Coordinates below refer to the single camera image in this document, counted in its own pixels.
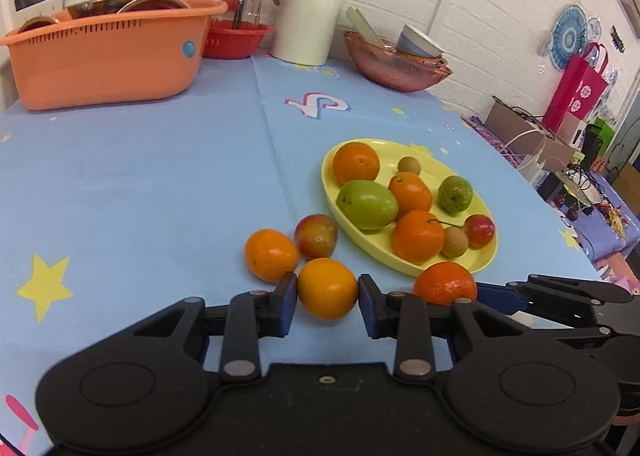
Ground orange plastic basket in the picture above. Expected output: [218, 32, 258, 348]
[0, 0, 229, 112]

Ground small green fruit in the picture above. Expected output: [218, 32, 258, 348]
[438, 175, 474, 216]

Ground small metal bowl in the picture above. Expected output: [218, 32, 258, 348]
[17, 15, 57, 33]

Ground yellow-orange tangerine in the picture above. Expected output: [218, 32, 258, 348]
[297, 257, 359, 321]

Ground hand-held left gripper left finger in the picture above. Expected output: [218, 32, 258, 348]
[125, 272, 299, 384]

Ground large green mango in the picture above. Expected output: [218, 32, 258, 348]
[336, 179, 400, 231]

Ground blue round fan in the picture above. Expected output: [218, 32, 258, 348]
[539, 4, 602, 73]

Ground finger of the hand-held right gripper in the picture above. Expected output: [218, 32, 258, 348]
[475, 274, 635, 317]

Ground yellow plastic plate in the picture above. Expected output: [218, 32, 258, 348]
[321, 138, 500, 278]

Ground blue printed tablecloth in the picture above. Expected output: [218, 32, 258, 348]
[0, 49, 626, 456]

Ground pink glass bowl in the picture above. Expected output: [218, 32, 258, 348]
[343, 30, 454, 94]

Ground red-green apple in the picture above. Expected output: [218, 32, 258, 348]
[294, 213, 339, 259]

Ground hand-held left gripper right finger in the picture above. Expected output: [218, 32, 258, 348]
[358, 274, 526, 383]

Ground red plastic bowl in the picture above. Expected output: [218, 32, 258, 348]
[202, 23, 275, 60]

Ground purple patterned cloth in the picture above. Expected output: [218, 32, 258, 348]
[460, 115, 628, 264]

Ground orange with stem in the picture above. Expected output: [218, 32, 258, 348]
[391, 209, 468, 265]

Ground small red fruit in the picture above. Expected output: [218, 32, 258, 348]
[464, 214, 496, 250]

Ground large metal bowl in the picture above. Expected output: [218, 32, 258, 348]
[66, 0, 192, 20]

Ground green bag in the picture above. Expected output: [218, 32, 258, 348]
[592, 117, 617, 157]

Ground white thermos jug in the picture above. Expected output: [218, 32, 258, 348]
[270, 0, 347, 66]

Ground cardboard box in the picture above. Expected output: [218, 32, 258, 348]
[485, 96, 577, 173]

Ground white charger with cable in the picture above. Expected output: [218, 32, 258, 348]
[500, 129, 551, 183]

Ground red paper bag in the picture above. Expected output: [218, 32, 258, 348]
[542, 41, 612, 135]

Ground white small bowls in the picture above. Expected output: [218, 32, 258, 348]
[394, 24, 446, 63]

